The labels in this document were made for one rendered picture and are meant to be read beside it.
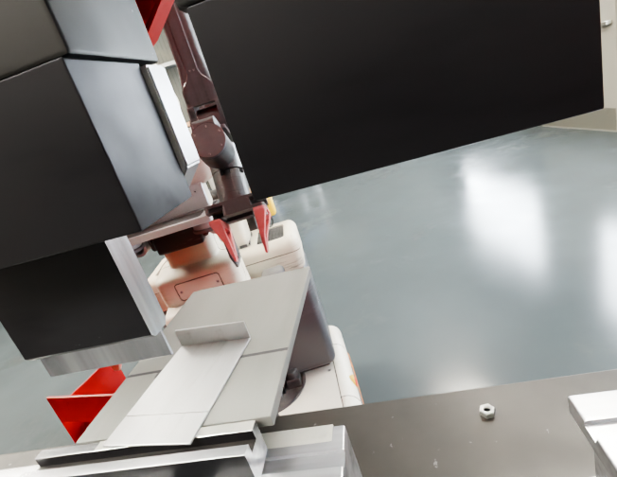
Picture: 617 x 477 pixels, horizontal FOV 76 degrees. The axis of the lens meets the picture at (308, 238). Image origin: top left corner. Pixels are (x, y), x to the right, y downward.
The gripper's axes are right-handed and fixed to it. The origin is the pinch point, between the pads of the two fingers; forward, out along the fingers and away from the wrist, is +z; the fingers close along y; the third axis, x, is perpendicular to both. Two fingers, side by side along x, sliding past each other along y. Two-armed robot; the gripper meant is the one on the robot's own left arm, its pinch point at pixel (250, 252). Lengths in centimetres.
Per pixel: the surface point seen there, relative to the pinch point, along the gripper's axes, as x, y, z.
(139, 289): -42.8, 0.0, 6.6
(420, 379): 108, 36, 57
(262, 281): -13.3, 2.8, 6.4
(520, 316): 126, 92, 48
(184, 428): -35.0, -2.8, 17.1
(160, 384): -28.8, -6.8, 14.0
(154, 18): -44.9, 6.0, -9.3
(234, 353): -27.5, 0.5, 13.3
